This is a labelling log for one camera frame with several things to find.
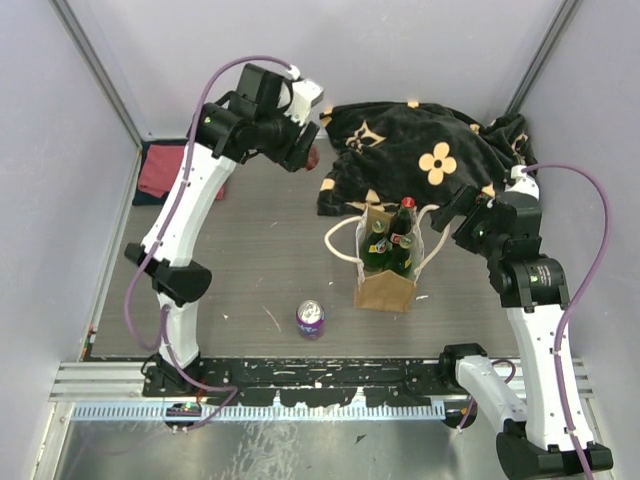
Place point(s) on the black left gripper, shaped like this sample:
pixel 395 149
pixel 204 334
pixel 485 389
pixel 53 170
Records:
pixel 294 157

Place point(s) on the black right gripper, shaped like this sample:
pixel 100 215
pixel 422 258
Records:
pixel 462 201

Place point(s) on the red cola can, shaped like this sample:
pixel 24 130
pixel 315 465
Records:
pixel 312 158

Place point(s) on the glass cola bottle red cap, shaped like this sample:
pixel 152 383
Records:
pixel 401 223

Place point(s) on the green bottle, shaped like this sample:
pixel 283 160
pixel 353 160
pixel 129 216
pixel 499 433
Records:
pixel 373 249
pixel 400 260

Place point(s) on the burlap canvas cat-print bag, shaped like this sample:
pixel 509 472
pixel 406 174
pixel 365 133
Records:
pixel 385 290

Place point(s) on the purple soda can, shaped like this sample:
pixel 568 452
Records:
pixel 310 318

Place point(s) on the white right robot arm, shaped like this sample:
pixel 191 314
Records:
pixel 545 434

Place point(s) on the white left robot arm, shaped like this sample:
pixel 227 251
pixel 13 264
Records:
pixel 165 254

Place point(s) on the black floral fleece blanket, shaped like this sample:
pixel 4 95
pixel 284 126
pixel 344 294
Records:
pixel 387 151

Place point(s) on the pink folded cloth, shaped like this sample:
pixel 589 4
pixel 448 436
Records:
pixel 161 168

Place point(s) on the dark teal folded cloth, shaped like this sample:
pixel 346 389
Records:
pixel 140 197

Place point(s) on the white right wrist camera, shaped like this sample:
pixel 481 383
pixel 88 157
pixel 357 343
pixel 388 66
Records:
pixel 522 182

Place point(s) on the aluminium frame rail front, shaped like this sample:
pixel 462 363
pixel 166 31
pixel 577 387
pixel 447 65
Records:
pixel 123 380

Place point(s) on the black mounting base rail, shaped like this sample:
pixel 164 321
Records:
pixel 312 382

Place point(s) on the white slotted cable duct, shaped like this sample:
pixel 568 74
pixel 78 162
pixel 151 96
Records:
pixel 189 411

